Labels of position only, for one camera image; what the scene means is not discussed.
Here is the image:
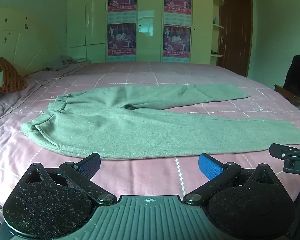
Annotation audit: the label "brown wooden door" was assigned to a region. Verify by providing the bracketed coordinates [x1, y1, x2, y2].
[219, 0, 253, 78]

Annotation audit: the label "cream bed headboard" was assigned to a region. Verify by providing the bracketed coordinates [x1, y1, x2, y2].
[0, 7, 63, 78]

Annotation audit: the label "orange patterned pillow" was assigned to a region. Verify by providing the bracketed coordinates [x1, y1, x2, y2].
[0, 57, 28, 94]

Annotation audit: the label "pink checked bed cover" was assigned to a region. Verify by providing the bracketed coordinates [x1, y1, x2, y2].
[0, 61, 300, 220]

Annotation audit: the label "grey pants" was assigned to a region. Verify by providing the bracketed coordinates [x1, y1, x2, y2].
[20, 84, 300, 160]

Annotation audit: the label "lavender blanket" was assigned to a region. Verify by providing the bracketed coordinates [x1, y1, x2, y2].
[0, 62, 90, 125]

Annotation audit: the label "brown wooden table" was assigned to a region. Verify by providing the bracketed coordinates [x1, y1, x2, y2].
[274, 84, 300, 111]

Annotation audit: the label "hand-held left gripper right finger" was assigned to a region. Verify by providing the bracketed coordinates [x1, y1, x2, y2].
[184, 153, 278, 207]

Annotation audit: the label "dark cloth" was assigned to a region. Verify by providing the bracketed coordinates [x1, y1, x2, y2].
[282, 54, 300, 112]

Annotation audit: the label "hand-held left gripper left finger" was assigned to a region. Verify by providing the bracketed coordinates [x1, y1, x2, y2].
[22, 152, 118, 205]

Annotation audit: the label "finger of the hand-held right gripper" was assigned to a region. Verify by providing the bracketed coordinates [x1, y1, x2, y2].
[269, 143, 300, 160]

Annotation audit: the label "cream corner shelf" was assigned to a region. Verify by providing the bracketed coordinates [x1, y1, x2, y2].
[211, 0, 225, 65]

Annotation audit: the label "cream wardrobe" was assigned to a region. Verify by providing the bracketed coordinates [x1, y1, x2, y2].
[66, 0, 214, 64]

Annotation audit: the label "crumpled grey cloth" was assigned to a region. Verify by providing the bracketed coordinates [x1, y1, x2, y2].
[45, 55, 91, 72]

